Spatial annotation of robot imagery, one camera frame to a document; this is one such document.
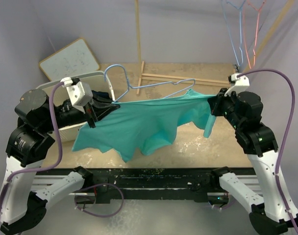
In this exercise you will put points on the blue wire hanger navy shirt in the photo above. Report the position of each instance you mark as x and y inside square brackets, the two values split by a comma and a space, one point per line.
[232, 14]

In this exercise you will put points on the cream plastic laundry basket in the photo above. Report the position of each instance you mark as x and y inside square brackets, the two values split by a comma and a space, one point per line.
[96, 82]

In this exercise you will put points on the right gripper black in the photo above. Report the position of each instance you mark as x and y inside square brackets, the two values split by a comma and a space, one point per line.
[217, 100]

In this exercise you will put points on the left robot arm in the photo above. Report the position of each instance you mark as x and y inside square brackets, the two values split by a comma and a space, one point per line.
[21, 209]

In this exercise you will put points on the navy blue t shirt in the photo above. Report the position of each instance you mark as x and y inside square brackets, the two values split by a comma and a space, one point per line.
[98, 94]

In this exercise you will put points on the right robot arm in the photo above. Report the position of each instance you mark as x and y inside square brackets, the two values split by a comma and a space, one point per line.
[273, 212]

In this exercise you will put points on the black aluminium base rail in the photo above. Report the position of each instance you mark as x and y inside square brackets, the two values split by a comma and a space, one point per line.
[196, 184]

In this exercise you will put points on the teal green t shirt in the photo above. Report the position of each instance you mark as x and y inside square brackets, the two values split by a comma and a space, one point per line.
[146, 125]

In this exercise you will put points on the pink wire hanger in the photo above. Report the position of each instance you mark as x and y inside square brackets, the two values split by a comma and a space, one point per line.
[258, 10]

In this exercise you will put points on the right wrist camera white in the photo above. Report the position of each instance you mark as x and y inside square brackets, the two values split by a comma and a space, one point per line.
[238, 84]

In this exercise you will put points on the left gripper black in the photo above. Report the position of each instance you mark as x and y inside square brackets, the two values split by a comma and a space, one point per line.
[97, 110]

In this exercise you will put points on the small whiteboard wooden frame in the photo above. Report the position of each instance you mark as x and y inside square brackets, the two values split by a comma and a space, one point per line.
[74, 59]

